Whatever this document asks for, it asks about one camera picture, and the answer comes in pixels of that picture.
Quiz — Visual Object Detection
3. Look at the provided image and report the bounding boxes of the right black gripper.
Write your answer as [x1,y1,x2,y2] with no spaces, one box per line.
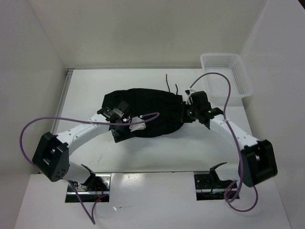
[176,101,200,123]

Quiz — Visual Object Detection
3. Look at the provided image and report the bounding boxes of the black shorts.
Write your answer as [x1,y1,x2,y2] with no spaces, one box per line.
[102,88,183,138]

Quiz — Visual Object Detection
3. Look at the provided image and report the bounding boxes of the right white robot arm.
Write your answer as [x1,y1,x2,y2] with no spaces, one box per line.
[182,89,278,187]

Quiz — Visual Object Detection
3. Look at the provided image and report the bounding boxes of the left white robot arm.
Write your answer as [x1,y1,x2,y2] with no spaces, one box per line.
[32,101,131,191]

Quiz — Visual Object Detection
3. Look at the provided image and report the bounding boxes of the white perforated plastic basket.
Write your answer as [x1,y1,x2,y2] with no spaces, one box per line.
[200,53,254,100]

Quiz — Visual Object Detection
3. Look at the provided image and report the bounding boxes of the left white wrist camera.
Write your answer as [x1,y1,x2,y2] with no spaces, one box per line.
[129,123,146,132]

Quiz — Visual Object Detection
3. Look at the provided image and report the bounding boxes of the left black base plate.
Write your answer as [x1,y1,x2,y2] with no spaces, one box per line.
[65,174,111,203]

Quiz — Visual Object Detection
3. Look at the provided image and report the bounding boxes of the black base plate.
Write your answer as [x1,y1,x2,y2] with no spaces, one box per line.
[194,172,232,201]
[65,174,111,203]

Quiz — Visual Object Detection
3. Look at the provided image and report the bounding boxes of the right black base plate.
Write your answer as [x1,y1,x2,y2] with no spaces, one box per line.
[194,172,232,201]

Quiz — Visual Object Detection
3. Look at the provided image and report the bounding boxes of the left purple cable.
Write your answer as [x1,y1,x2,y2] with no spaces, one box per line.
[20,112,160,225]

